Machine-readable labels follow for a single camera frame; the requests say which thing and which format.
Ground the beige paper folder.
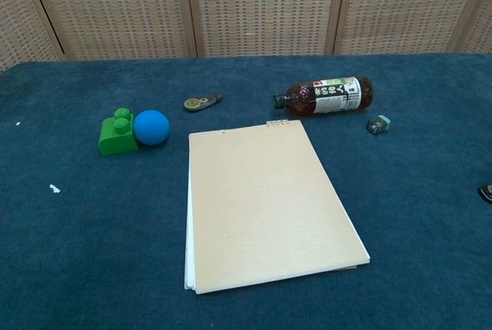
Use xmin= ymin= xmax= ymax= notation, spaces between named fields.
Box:
xmin=183 ymin=117 xmax=372 ymax=295

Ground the correction tape dispenser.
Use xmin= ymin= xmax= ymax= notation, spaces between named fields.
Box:
xmin=182 ymin=93 xmax=224 ymax=113

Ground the blue ball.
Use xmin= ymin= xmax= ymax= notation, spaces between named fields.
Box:
xmin=132 ymin=109 xmax=171 ymax=148

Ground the dark tea bottle with label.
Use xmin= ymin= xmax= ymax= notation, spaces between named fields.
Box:
xmin=272 ymin=75 xmax=374 ymax=116

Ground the green toy building block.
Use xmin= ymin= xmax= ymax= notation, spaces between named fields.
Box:
xmin=98 ymin=108 xmax=139 ymax=158

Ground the woven folding screen panel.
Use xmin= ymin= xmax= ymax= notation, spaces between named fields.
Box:
xmin=184 ymin=0 xmax=351 ymax=58
xmin=23 ymin=0 xmax=199 ymax=61
xmin=0 ymin=0 xmax=65 ymax=73
xmin=324 ymin=0 xmax=485 ymax=56
xmin=459 ymin=0 xmax=492 ymax=55

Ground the blue carpet table cloth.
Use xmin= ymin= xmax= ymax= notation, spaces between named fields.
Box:
xmin=0 ymin=52 xmax=492 ymax=330

